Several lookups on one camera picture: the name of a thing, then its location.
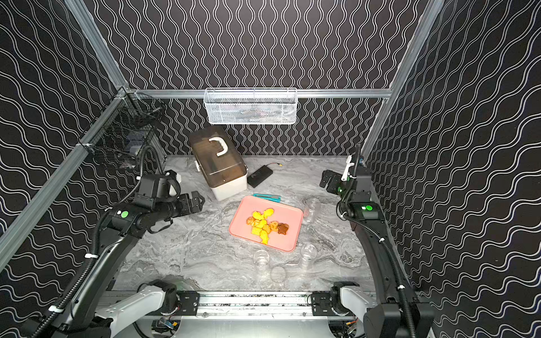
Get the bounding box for brown star cookie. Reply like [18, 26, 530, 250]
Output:
[277, 223, 290, 235]

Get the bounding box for clear jar yellow cookies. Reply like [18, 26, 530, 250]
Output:
[299, 243, 318, 270]

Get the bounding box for pretzel shaped cookie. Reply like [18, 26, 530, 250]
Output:
[269, 222, 279, 232]

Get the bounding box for yellow fish cookie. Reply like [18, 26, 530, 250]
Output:
[260, 232, 269, 245]

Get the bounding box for clear jar dark cookies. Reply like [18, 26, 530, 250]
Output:
[253, 249, 270, 274]

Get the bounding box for clear jar lid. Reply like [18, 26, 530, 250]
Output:
[270, 266, 287, 284]

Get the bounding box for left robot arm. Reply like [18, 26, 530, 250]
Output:
[21, 168, 205, 337]

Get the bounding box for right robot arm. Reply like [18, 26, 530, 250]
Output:
[320, 144, 435, 337]

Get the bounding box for pink plastic tray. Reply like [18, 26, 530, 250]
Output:
[229, 196, 303, 252]

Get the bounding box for white box brown lid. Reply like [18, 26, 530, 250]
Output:
[188, 125, 247, 201]

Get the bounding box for teal utility knife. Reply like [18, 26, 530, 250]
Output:
[253, 194, 281, 203]

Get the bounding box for black battery pack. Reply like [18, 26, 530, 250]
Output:
[247, 165, 273, 188]

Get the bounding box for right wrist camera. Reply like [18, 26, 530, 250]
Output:
[341, 155, 354, 182]

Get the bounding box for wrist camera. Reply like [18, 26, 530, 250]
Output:
[341, 155, 354, 182]
[165, 170, 182, 198]

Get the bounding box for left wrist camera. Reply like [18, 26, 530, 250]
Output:
[165, 170, 182, 198]

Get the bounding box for black wire wall basket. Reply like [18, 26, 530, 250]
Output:
[87, 93, 166, 170]

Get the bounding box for white mesh wall basket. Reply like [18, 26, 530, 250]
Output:
[203, 87, 299, 125]

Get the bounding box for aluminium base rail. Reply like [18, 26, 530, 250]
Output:
[84, 290, 428, 320]

